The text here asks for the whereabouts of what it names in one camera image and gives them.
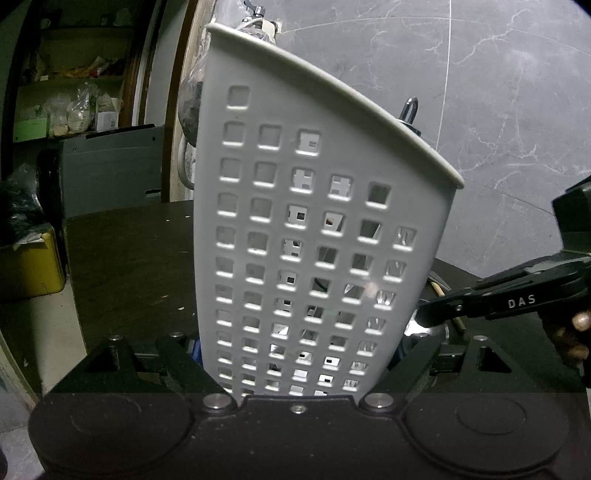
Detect white perforated utensil basket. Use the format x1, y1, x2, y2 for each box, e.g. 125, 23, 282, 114
193, 23, 464, 399

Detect grey handled peeler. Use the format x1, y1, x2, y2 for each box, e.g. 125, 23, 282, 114
399, 97, 422, 137

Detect wooden chopstick patterned tip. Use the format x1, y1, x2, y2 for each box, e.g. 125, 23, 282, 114
429, 280, 467, 333

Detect yellow bin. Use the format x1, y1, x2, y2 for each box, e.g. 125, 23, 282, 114
13, 224, 65, 297

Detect grey cabinet box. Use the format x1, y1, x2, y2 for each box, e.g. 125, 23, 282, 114
60, 125, 164, 218

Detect hanging plastic bag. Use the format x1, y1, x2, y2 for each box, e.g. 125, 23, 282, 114
177, 1, 280, 147

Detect green box on shelf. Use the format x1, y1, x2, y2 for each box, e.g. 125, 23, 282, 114
13, 117, 48, 143

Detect dark wooden shelf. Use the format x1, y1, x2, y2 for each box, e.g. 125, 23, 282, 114
4, 1, 155, 137

